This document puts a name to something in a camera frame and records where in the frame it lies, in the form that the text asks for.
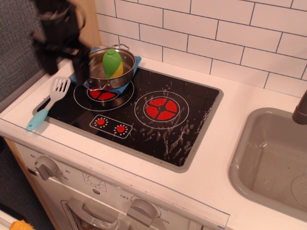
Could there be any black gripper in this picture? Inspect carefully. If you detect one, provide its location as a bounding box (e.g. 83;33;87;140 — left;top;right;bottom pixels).
30;14;90;83

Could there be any orange yellow object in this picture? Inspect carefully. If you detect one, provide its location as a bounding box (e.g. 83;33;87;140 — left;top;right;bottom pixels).
9;220;34;230

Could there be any grey spatula blue handle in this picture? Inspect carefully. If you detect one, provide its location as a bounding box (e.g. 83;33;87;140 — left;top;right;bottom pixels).
26;77;71;131

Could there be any green yellow toy corn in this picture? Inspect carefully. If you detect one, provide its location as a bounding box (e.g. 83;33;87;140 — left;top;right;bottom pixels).
102;48;124;79

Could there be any grey oven knob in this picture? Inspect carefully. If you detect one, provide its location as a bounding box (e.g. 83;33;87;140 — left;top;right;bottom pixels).
127;199;157;227

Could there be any left red stove knob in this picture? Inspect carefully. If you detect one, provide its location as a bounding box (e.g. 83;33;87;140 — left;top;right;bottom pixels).
96;118;106;126

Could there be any right red stove knob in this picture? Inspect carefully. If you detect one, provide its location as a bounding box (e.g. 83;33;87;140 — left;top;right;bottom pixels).
116;125;126;134

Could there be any grey faucet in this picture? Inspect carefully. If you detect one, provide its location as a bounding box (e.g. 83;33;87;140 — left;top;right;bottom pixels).
292;91;307;125

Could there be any grey sink basin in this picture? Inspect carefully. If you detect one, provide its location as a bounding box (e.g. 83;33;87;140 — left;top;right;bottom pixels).
229;108;307;221

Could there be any black toy stovetop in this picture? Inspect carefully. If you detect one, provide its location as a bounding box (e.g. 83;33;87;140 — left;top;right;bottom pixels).
46;68;223;173

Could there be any grey oven door handle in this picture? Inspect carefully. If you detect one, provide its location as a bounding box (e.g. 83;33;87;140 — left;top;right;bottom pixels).
68;197;135;230

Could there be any red stove knob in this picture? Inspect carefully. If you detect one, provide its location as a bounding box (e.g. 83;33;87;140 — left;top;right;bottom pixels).
116;125;126;134
96;118;106;126

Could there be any wooden side post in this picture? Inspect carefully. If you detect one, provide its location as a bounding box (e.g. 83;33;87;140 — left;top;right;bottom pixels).
70;0;101;50

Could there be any blue cloth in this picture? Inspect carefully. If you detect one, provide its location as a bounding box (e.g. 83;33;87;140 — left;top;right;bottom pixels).
82;45;142;93

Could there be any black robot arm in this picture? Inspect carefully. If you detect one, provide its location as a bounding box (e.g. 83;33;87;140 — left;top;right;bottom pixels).
30;0;90;85

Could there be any stainless steel pot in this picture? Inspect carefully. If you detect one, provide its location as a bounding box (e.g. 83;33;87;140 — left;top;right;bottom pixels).
83;44;137;91

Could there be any grey timer knob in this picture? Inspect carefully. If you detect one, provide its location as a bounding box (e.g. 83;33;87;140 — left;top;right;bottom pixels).
35;156;59;181

